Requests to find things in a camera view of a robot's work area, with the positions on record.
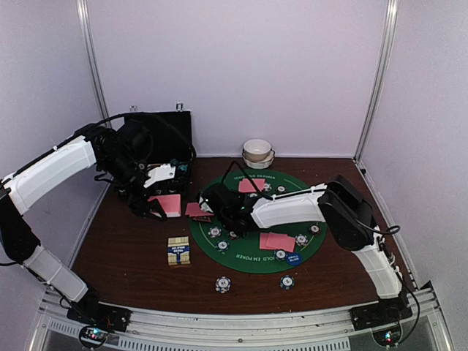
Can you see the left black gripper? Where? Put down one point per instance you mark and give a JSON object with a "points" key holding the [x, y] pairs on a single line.
{"points": [[140, 208]]}

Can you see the brown black chip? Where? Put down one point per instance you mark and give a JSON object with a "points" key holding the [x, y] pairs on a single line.
{"points": [[281, 189], [315, 229], [233, 236]]}

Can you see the blue tan ten chip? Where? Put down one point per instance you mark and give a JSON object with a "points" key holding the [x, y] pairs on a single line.
{"points": [[214, 232]]}

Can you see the red-backed card deck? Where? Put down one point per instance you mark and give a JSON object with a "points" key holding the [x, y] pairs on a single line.
{"points": [[171, 204]]}

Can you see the red card top player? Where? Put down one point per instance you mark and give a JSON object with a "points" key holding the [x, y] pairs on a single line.
{"points": [[247, 186]]}

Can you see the red card player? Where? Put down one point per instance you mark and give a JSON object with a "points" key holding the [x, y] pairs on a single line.
{"points": [[247, 186], [264, 237]]}

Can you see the red card bottom player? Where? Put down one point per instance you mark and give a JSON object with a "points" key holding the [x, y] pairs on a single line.
{"points": [[264, 237]]}

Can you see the red black all-in triangle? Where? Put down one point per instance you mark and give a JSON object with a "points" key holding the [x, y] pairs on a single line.
{"points": [[203, 219]]}

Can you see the single red-backed card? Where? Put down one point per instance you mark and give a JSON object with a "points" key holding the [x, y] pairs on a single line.
{"points": [[194, 210]]}

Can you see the brown black chip top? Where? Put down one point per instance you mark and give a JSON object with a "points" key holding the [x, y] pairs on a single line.
{"points": [[281, 189]]}

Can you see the green blue chip bottom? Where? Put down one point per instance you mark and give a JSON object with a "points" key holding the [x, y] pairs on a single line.
{"points": [[280, 255]]}

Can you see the blue small blind button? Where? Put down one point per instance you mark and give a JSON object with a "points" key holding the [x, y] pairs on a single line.
{"points": [[294, 259]]}

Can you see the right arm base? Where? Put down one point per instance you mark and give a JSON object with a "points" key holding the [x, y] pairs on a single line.
{"points": [[378, 314]]}

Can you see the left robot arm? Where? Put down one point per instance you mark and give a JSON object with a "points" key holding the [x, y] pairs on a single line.
{"points": [[121, 154]]}

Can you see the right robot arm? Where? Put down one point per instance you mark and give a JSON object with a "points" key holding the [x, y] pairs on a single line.
{"points": [[338, 204]]}

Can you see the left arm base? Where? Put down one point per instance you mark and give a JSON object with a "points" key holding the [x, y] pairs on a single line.
{"points": [[109, 318]]}

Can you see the round green poker mat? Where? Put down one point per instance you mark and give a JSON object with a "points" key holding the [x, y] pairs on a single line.
{"points": [[244, 254]]}

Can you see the white lower bowl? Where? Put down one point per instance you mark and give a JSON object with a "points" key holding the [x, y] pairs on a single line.
{"points": [[259, 165]]}

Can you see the gold blue card box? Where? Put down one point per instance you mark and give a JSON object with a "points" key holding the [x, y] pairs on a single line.
{"points": [[178, 251]]}

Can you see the blue tan chip stack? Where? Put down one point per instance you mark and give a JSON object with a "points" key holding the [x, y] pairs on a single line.
{"points": [[223, 284]]}

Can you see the white ceramic bowl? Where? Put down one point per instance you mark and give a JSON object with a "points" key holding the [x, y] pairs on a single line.
{"points": [[256, 149]]}

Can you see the black poker chip case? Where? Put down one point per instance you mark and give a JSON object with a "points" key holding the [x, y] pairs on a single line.
{"points": [[171, 134]]}

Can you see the green blue chip stack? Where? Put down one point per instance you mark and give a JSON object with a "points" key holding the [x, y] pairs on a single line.
{"points": [[287, 282]]}

